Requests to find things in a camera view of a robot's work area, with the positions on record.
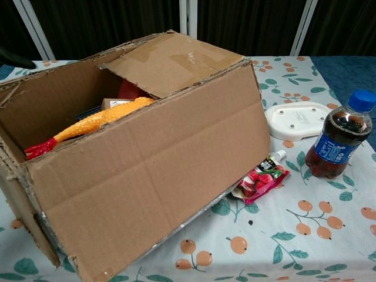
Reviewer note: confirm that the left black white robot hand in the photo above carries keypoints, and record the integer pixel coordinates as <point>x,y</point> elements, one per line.
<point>14,58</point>

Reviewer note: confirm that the black pleated curtain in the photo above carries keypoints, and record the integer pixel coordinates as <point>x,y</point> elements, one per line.
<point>111,23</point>
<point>343,26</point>
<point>11,26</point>
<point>246,23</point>

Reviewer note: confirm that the dark blue plastic basket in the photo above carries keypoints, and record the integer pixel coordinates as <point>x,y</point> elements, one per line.
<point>88,113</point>

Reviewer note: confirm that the yellow rubber chicken toy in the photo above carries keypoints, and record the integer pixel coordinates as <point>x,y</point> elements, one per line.
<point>97,120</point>

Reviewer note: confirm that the small brown cardboard box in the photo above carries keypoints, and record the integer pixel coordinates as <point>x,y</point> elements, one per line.
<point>113,103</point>

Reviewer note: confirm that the red plastic object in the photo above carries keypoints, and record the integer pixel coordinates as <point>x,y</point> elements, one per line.
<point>129,89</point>

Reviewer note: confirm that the red fruit jelly pouch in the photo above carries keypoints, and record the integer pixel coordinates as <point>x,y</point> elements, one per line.
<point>261,182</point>

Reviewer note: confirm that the white oval dish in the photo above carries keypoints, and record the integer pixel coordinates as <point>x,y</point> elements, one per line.
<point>296,123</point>

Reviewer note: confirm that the floral fruit print tablecloth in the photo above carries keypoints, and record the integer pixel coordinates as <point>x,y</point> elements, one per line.
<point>264,229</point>

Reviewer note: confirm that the cola bottle with blue cap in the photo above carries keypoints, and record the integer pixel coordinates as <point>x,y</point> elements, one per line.
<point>335,144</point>

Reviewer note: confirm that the white frame pole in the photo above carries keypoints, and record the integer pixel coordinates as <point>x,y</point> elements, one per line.
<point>188,14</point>
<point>304,26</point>
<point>35,29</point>

